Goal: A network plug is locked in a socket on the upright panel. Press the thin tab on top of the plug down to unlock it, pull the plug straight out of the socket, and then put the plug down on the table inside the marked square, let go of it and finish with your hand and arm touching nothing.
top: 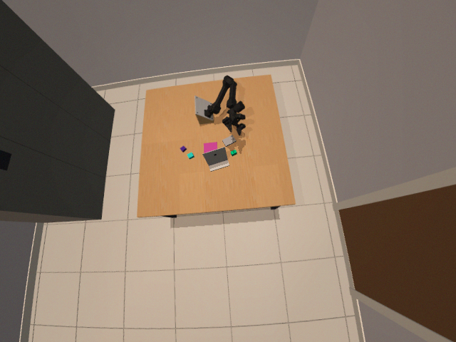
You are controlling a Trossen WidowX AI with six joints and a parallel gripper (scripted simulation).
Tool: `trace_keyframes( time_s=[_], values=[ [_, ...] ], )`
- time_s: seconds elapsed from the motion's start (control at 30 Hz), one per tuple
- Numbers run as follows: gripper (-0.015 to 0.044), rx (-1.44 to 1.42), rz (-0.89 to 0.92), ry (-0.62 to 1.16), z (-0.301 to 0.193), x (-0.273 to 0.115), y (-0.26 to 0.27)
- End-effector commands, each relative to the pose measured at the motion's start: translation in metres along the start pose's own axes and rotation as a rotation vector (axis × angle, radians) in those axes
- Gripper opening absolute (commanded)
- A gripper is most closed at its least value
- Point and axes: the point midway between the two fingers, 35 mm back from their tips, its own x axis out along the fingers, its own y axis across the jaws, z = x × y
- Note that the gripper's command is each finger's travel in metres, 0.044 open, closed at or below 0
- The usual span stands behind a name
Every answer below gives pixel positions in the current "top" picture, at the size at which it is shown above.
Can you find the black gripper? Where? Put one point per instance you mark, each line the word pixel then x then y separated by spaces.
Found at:
pixel 230 121

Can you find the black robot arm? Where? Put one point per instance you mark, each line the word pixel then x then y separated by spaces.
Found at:
pixel 232 104

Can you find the pink translucent square zone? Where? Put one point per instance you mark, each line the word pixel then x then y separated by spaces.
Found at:
pixel 210 146

